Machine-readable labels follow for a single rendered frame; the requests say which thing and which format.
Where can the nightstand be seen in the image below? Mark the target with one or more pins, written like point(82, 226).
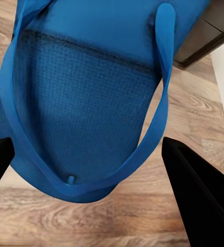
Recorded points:
point(206, 36)

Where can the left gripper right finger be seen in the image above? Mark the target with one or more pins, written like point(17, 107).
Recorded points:
point(199, 191)

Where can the sandal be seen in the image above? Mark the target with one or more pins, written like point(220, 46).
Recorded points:
point(76, 83)

